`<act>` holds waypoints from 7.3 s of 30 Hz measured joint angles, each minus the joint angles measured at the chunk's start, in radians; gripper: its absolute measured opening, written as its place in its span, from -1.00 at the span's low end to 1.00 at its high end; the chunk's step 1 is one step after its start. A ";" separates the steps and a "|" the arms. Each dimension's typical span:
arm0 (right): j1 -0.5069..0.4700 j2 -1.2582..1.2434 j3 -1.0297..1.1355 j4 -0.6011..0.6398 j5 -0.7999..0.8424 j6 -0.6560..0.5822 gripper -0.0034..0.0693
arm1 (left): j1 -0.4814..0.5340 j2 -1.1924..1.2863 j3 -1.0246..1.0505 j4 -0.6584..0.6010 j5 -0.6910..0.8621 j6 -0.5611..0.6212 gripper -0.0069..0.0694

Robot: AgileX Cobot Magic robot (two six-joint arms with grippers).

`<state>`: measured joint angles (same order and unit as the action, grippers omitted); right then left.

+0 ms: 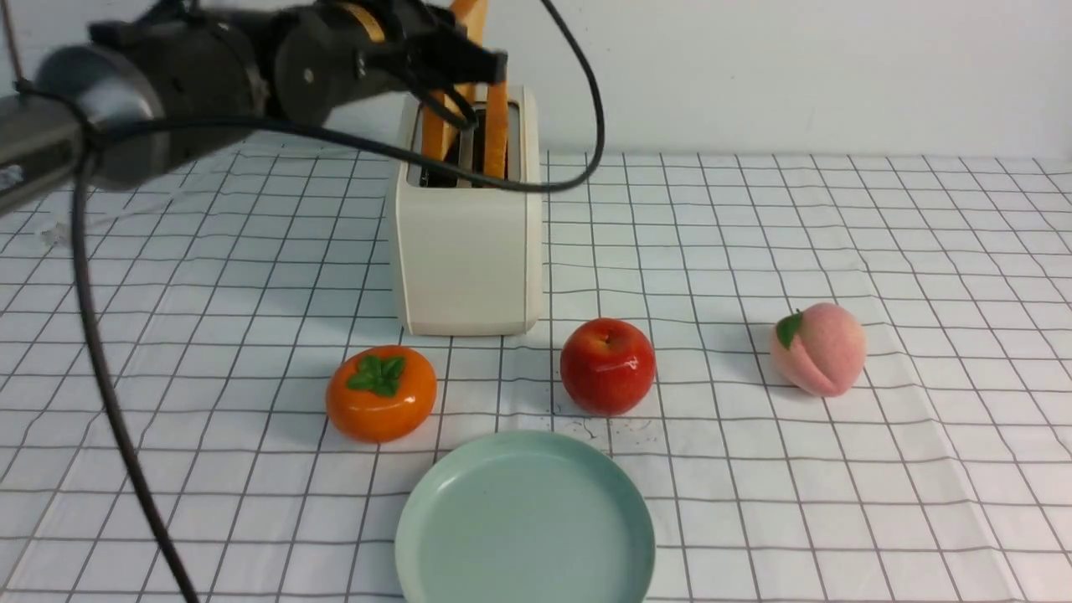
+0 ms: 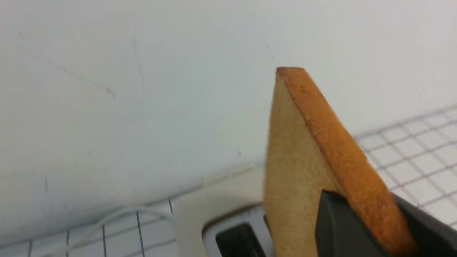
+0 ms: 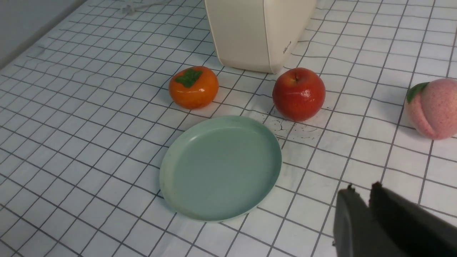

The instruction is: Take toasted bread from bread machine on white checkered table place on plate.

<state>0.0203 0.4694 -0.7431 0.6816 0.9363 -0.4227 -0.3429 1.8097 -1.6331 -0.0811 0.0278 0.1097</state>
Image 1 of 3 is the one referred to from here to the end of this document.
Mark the white checkered tablecloth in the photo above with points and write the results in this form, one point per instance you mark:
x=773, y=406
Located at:
x=230, y=292

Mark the light green plate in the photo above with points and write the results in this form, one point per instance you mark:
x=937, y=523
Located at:
x=525, y=516

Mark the orange persimmon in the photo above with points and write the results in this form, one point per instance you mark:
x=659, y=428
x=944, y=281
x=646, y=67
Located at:
x=381, y=394

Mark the red apple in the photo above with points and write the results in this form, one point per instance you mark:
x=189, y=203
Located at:
x=607, y=366

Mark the white two-slot toaster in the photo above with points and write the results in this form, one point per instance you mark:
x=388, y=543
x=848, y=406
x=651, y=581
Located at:
x=468, y=262

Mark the pink peach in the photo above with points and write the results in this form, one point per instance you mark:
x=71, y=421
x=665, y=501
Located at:
x=821, y=349

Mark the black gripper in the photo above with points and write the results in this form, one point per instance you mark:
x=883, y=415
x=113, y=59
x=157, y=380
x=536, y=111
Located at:
x=328, y=54

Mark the toast slice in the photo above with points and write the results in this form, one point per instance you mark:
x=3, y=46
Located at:
x=496, y=131
x=468, y=17

